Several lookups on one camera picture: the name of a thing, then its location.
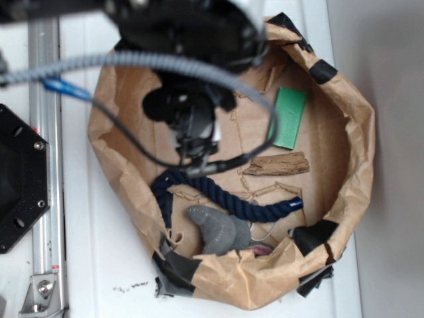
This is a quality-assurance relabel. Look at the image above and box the grey plush toy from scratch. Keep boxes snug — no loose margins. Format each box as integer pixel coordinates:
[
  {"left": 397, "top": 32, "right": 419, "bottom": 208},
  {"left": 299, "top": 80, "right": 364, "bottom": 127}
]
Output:
[{"left": 186, "top": 205, "right": 274, "bottom": 256}]

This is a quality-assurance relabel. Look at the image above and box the black octagonal mount plate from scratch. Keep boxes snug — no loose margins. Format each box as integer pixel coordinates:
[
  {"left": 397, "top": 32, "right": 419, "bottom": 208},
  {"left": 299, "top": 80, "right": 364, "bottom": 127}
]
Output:
[{"left": 1, "top": 104, "right": 49, "bottom": 254}]

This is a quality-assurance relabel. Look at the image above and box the black cable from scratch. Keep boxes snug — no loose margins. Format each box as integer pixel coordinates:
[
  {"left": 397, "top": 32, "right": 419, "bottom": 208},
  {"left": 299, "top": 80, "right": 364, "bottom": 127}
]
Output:
[{"left": 89, "top": 95, "right": 279, "bottom": 176}]

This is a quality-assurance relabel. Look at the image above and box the metal corner bracket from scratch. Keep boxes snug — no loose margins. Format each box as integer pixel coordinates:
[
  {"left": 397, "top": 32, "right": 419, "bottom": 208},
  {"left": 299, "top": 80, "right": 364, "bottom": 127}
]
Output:
[{"left": 19, "top": 274, "right": 62, "bottom": 317}]

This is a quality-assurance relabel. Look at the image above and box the navy blue twisted rope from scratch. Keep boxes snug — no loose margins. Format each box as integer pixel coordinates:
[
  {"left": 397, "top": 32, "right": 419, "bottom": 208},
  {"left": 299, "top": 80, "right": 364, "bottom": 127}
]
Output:
[{"left": 150, "top": 168, "right": 304, "bottom": 229}]

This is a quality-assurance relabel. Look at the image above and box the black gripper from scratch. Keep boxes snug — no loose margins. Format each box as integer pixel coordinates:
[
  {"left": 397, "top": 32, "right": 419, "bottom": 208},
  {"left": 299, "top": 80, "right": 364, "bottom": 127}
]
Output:
[{"left": 142, "top": 74, "right": 236, "bottom": 165}]

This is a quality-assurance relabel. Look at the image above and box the blue cable connector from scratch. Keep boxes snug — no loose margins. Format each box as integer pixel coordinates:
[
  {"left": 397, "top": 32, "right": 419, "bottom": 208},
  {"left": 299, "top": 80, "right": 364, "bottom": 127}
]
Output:
[{"left": 42, "top": 78, "right": 92, "bottom": 101}]

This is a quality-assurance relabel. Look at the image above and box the brown crumpled paper bag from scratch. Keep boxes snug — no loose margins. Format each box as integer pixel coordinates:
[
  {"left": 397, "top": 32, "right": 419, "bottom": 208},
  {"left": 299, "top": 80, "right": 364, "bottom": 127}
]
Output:
[{"left": 88, "top": 13, "right": 376, "bottom": 310}]

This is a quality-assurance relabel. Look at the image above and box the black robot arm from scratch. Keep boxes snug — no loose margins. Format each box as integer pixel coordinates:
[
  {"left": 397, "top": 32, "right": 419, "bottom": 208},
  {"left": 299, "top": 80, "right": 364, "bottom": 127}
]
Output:
[{"left": 1, "top": 1, "right": 271, "bottom": 173}]

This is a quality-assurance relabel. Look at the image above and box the grey braided cable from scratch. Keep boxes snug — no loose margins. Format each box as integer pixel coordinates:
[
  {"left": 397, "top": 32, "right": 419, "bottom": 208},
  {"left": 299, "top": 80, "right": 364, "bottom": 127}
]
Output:
[{"left": 0, "top": 52, "right": 278, "bottom": 110}]

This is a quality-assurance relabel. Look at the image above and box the aluminium extrusion rail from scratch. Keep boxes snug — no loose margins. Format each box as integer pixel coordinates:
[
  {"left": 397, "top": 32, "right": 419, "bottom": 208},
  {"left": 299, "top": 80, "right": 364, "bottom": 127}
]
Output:
[{"left": 18, "top": 16, "right": 69, "bottom": 318}]

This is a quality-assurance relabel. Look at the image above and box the brown wood piece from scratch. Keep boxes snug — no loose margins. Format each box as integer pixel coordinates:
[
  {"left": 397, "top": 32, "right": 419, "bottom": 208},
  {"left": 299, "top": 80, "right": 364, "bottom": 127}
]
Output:
[{"left": 242, "top": 152, "right": 310, "bottom": 176}]

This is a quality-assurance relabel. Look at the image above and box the green rectangular block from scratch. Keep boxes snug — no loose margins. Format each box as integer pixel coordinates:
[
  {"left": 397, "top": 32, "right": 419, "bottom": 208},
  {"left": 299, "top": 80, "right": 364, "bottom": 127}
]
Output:
[{"left": 273, "top": 87, "right": 307, "bottom": 150}]

